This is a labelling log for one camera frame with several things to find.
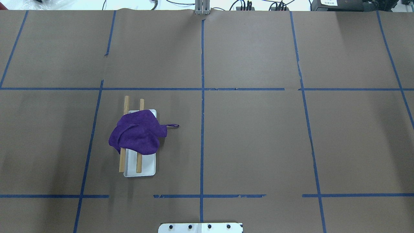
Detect purple towel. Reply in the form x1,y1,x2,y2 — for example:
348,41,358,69
108,110,180,155

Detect white towel rack base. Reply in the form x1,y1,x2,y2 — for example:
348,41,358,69
123,109,159,177

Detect wooden rack bar lower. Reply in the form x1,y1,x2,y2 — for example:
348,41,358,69
136,99,145,173

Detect wooden rack bar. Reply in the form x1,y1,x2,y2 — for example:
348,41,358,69
136,99,145,173
119,96,130,173

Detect wooden rack bar upper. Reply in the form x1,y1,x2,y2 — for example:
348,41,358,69
119,96,130,173

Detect aluminium frame post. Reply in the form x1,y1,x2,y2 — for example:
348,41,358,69
195,0,211,15

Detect white column pedestal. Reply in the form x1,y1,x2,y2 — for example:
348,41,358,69
158,222,244,233

